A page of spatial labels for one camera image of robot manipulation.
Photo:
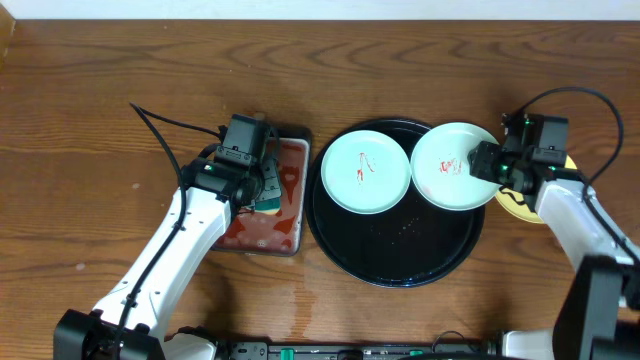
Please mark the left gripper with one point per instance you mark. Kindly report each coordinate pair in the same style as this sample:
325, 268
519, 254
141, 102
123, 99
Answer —
272, 173

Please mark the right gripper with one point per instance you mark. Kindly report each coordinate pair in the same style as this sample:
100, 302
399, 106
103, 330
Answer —
485, 152

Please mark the pale green plate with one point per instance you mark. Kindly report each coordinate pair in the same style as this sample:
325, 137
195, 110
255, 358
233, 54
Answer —
441, 169

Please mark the yellow plate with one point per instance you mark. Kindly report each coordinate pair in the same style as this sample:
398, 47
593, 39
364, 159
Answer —
520, 205

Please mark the green scrub sponge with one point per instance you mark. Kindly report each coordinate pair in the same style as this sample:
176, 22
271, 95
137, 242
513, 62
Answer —
270, 206

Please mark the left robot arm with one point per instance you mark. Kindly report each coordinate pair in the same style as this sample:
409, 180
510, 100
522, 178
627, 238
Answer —
131, 321

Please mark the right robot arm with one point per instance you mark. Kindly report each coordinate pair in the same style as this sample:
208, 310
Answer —
606, 262

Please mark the black rectangular wash tray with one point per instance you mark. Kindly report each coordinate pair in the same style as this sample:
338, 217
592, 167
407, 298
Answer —
279, 234

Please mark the black round serving tray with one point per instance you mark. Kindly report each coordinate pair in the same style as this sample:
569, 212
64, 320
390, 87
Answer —
412, 244

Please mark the light blue plate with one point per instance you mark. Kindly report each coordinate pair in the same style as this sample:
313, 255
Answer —
365, 172

